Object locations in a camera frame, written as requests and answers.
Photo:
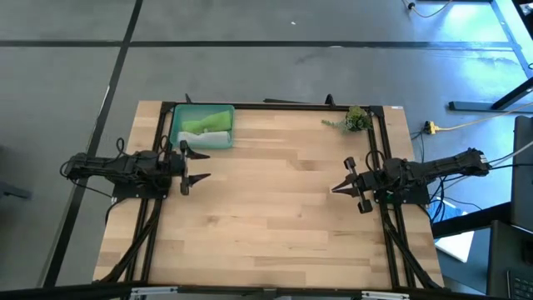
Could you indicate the black laptop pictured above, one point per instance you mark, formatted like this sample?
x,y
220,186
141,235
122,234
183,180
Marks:
x,y
508,258

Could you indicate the black floor stand foot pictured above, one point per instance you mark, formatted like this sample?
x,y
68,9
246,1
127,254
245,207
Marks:
x,y
14,192

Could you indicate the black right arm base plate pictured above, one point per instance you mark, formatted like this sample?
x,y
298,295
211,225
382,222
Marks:
x,y
412,197

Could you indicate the blue floor item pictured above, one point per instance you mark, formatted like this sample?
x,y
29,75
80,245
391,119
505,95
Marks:
x,y
451,210

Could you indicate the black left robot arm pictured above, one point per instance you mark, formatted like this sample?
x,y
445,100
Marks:
x,y
108,166

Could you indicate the small potted succulent plant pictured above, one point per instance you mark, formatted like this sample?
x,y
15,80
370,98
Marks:
x,y
356,118

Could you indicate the black desk edge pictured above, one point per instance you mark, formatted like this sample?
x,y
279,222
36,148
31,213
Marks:
x,y
466,221

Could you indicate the teal plastic basket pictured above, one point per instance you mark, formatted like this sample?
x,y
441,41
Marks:
x,y
179,112

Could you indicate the green microfiber towel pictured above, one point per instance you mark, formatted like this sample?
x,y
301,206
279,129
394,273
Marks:
x,y
208,123

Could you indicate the black aluminium table frame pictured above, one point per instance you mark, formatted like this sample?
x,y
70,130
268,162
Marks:
x,y
270,106

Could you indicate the white paper sheet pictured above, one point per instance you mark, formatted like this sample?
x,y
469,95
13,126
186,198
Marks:
x,y
456,246

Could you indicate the black monitor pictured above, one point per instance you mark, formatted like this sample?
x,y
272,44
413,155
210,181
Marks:
x,y
522,175

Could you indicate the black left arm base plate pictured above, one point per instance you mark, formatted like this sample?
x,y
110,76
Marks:
x,y
137,192

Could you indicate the black desk leg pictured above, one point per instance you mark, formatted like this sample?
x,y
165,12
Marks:
x,y
470,106

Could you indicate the pale grey waffle towel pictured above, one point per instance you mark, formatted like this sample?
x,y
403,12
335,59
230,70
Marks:
x,y
204,138

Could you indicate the black crossbar with silver brackets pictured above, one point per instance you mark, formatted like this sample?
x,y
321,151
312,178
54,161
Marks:
x,y
83,293

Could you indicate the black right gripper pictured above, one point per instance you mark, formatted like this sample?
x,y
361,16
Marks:
x,y
370,183

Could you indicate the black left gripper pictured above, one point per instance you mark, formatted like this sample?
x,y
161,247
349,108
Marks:
x,y
184,166

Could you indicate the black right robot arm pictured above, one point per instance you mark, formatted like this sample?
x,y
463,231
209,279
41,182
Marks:
x,y
437,166

